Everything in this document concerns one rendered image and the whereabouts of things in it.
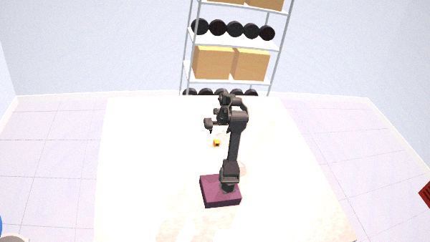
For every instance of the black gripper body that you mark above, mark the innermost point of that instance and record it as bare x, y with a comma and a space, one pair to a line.
221, 121

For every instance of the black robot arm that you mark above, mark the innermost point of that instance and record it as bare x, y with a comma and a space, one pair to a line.
229, 173

